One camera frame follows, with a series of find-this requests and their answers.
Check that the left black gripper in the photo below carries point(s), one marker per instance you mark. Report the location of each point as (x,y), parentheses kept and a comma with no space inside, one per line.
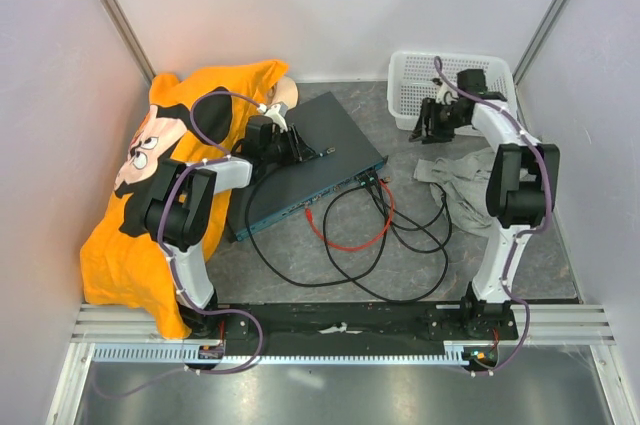
(303,151)

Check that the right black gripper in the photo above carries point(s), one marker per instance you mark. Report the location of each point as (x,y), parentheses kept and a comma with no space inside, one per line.
(435,135)

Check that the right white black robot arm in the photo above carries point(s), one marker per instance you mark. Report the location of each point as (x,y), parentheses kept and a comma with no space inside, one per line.
(521,189)

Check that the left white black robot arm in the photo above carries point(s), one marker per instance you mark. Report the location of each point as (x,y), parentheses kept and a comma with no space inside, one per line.
(178,207)

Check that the peach fabric hat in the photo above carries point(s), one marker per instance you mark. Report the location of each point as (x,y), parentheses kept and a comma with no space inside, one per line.
(285,90)

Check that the grey cloth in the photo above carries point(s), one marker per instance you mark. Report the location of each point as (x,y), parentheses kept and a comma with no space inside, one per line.
(464,182)

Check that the orange mickey mouse cloth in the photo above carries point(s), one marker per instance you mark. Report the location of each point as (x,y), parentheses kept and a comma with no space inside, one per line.
(188,120)

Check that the dark blue network switch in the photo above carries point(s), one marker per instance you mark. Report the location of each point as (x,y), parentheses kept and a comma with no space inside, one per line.
(341,152)

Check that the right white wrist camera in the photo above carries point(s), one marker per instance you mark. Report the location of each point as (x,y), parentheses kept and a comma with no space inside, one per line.
(444,94)

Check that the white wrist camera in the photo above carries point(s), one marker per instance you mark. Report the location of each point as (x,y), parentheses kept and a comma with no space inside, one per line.
(276,113)
(444,94)

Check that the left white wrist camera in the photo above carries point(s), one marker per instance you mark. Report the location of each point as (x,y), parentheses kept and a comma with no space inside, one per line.
(276,113)

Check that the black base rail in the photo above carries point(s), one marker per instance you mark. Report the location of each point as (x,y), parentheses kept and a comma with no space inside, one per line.
(345,328)

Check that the white slotted cable duct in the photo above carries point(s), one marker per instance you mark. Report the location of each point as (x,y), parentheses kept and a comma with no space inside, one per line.
(203,355)

